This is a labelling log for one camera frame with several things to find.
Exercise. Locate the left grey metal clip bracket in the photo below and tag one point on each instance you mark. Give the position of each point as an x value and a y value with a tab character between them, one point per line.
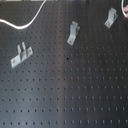
23	54

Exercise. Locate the right grey metal clip bracket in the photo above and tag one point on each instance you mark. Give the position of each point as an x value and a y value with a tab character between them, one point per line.
112	16

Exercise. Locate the middle grey metal clip bracket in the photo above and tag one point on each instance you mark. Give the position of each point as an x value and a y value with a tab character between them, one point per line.
74	29

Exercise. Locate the grey metal clip bracket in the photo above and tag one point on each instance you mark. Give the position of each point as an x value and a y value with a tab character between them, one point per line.
23	54
74	29
112	16

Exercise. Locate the red and white object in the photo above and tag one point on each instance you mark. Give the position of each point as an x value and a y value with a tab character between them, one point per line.
124	9

